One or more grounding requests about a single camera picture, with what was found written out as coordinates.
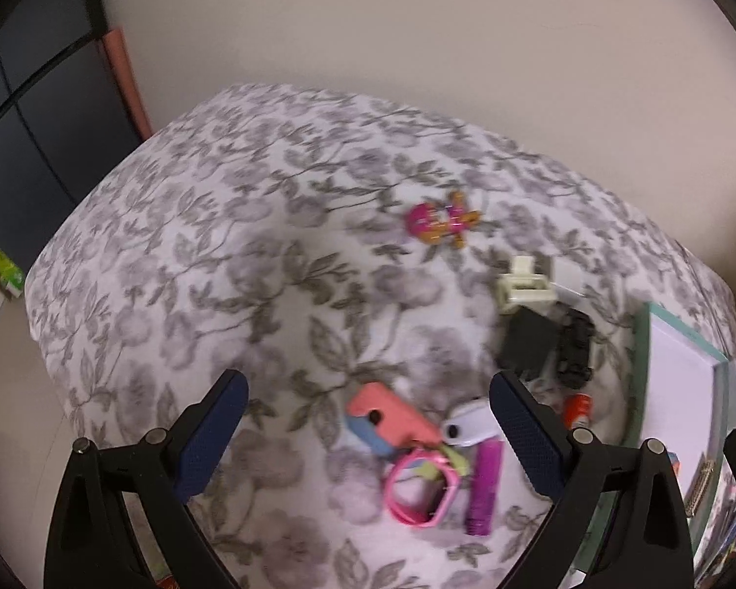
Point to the dark cabinet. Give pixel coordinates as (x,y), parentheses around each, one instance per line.
(30,135)

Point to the cream hair claw clip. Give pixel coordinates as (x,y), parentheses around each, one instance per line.
(526,288)

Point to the pink and orange toy figure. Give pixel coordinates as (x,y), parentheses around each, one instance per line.
(444,221)

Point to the salmon pink board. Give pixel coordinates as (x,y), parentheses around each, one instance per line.
(127,83)

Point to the purple tube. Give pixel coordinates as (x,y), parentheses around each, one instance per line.
(484,491)

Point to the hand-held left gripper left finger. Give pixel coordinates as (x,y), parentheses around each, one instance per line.
(211,435)

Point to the beige ridged comb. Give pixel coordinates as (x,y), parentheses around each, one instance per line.
(699,484)

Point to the black square box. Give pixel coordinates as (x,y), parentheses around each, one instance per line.
(527,343)

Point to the red and white small tube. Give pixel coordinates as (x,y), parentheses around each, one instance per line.
(576,411)

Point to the teal-rimmed white tray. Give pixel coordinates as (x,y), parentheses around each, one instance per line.
(674,380)

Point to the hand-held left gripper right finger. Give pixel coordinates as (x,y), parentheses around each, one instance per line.
(527,435)

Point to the grey floral bedsheet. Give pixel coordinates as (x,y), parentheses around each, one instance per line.
(233,270)

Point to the white earbud case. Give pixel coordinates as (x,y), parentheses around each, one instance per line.
(469,426)

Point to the yellow-green small toy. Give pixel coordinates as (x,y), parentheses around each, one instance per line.
(454,461)

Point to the blue and orange toy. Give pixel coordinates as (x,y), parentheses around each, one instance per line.
(365,432)

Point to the coral phone-shaped toy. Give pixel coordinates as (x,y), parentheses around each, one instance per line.
(389,414)

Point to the pink toy watch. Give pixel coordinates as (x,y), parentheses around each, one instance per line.
(417,491)

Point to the black toy car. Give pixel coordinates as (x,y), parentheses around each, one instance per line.
(575,350)

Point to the colourful printed book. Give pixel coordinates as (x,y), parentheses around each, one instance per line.
(730,534)

